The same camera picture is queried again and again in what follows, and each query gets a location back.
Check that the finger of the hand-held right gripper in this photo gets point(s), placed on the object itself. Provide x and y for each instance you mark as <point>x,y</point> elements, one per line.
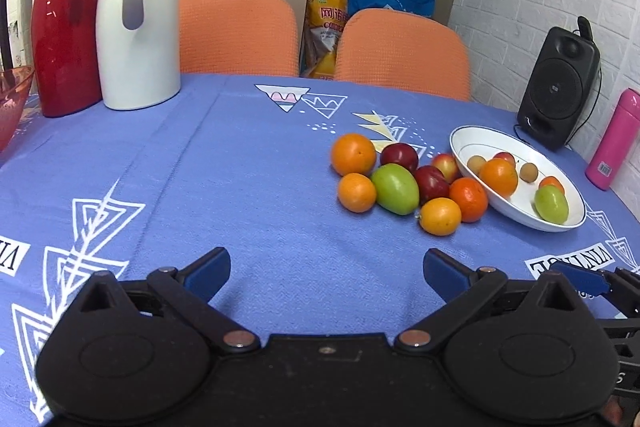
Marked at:
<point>582,278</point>
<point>625,327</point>

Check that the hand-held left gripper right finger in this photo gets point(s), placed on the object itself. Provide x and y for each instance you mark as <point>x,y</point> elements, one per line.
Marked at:
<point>445,274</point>

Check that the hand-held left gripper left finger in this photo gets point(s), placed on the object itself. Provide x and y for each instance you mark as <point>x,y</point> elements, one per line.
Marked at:
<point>207,272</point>

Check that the yellowish orange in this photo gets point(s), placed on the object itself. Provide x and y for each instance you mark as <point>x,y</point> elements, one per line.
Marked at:
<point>440,217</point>

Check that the large green apple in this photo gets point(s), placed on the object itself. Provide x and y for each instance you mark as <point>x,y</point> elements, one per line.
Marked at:
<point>551,205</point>

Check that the dark red apple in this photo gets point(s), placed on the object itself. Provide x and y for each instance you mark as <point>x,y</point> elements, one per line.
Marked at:
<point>430,184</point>

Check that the white plate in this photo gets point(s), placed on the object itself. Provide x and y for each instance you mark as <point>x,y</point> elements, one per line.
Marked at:
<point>520,207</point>

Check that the small green apple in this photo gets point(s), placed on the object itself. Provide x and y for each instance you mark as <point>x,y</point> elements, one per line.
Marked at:
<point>395,188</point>

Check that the small orange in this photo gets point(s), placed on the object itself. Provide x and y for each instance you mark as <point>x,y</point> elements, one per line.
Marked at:
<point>552,183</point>

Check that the red-yellow apple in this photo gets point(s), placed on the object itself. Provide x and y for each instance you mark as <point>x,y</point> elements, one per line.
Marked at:
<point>446,166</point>

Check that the brown longan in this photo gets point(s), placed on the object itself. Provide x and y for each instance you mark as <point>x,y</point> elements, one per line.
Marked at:
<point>476,165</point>
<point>528,172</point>

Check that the dark red plum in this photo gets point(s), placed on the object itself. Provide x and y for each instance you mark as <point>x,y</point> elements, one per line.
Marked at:
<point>400,157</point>

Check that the blue printed tablecloth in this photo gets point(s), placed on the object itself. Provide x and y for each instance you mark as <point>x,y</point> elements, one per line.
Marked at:
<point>250,207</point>

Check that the pink thermos bottle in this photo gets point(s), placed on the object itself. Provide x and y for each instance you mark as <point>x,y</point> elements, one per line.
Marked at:
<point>615,142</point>

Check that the black speaker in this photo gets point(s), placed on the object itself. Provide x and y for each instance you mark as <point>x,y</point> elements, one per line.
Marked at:
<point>555,92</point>

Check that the orange chair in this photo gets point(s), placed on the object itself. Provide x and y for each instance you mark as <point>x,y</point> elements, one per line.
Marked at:
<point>235,37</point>
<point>400,52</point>

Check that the white thermos jug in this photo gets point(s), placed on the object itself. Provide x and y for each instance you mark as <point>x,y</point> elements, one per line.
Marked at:
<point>140,47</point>

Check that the black microphone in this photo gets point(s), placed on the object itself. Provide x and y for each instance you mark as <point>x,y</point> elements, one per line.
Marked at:
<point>585,29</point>

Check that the red plastic bowl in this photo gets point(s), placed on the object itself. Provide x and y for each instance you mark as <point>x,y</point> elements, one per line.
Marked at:
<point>12,107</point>

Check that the yellow food bag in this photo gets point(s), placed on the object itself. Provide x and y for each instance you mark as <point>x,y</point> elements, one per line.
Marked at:
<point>325,22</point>

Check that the red plastic pitcher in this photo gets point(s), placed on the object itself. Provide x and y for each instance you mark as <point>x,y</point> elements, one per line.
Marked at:
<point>65,32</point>

